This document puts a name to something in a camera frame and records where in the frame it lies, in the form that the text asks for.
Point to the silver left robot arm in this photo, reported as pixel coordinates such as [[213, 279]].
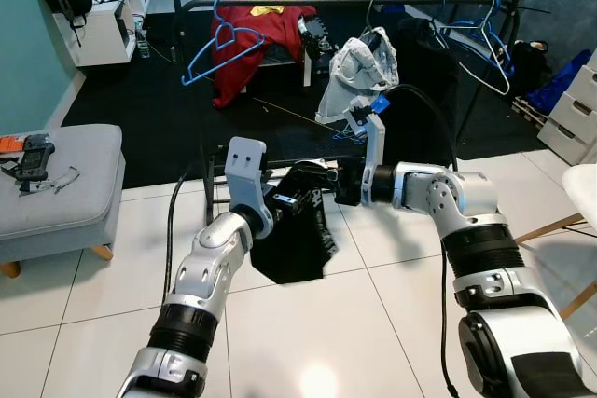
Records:
[[201, 277]]

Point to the white drawer unit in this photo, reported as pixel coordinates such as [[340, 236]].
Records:
[[574, 128]]

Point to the blue tarp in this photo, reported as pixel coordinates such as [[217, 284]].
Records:
[[560, 81]]

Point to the clear plastic bottle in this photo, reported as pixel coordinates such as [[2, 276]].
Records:
[[143, 44]]

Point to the white shelf unit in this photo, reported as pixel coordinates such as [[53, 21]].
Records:
[[103, 30]]

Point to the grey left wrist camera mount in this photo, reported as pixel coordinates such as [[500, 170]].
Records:
[[244, 165]]

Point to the red cloth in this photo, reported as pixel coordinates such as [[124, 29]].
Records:
[[280, 34]]

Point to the grey ottoman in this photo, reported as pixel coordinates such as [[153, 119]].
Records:
[[84, 184]]

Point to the yellow cloth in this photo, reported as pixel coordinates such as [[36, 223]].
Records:
[[266, 8]]

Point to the light denim jacket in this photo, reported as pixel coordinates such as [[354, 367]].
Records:
[[359, 72]]

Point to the black shorts white waistband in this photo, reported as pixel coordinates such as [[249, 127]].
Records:
[[298, 249]]

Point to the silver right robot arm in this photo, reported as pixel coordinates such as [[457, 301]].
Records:
[[466, 202]]

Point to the orange black device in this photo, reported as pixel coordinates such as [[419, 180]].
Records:
[[11, 143]]

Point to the black duffel bag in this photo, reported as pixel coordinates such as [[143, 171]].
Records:
[[530, 67]]

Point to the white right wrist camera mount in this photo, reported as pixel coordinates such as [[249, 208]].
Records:
[[373, 156]]

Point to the wooden pallet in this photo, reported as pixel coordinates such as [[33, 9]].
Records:
[[527, 111]]

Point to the black handheld controller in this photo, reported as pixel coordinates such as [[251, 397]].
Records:
[[35, 156]]

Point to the black metal clothes rack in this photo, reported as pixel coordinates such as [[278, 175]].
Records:
[[326, 0]]

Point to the black hanger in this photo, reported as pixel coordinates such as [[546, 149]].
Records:
[[371, 16]]

